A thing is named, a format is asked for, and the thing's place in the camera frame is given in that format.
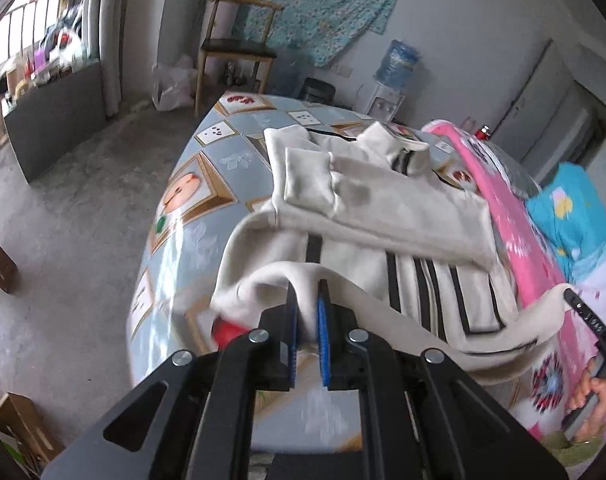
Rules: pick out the grey-green lace-edged pillow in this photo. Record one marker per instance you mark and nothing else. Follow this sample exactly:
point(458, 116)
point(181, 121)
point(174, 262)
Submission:
point(513, 170)

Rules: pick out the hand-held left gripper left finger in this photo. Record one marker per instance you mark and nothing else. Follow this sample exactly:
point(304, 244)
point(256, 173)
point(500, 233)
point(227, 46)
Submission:
point(293, 330)

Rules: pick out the blue water bottle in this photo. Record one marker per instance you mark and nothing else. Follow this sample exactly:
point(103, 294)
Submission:
point(397, 62)

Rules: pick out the person's fuzzy green white robe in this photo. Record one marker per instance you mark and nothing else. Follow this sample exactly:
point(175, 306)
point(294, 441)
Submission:
point(568, 460)

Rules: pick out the white door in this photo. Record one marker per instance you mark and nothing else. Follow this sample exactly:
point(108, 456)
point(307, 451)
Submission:
point(543, 105)

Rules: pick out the wooden chair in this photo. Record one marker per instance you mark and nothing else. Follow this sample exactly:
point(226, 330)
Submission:
point(238, 47)

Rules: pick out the white round bin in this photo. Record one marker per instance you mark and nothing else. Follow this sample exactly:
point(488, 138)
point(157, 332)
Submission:
point(225, 10)

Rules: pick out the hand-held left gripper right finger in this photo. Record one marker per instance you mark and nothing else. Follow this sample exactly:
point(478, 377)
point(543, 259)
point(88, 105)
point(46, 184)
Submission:
point(324, 340)

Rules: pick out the white balcony railing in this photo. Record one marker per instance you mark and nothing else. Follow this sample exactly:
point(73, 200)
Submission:
point(35, 7)

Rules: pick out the cream jacket with black trim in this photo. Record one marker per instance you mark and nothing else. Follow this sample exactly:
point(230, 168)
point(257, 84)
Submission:
point(383, 200)

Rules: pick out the blue cartoon pillow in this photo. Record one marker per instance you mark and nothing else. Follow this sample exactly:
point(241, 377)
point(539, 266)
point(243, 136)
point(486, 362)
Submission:
point(578, 200)

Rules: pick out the blue patterned bed sheet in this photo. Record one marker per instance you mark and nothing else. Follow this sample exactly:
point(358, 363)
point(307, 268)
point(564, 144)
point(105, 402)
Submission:
point(208, 180)

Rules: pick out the small shiny-topped can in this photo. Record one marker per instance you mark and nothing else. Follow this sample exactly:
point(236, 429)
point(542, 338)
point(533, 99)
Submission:
point(483, 132)

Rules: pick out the person's right hand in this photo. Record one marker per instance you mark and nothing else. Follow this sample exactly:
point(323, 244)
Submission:
point(605, 407)

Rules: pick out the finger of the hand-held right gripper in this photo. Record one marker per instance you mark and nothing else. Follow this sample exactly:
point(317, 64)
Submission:
point(585, 312)

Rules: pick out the teal floral wall cloth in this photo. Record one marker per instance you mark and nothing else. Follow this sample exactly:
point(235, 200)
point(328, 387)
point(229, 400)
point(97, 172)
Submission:
point(323, 5)

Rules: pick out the grey curtain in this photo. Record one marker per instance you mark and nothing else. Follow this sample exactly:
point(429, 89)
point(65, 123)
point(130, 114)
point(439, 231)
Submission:
point(110, 35)

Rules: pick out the pink floral blanket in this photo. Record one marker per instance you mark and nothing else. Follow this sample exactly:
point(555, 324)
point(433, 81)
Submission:
point(513, 230)

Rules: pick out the white plastic bag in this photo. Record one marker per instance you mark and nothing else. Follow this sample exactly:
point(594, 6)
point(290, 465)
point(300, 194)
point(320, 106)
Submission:
point(170, 87)

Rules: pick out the black crate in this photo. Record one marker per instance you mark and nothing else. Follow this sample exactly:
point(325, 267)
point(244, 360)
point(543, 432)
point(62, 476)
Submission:
point(318, 91)

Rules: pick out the white water dispenser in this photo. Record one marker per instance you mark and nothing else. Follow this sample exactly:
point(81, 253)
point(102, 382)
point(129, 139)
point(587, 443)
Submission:
point(385, 105)

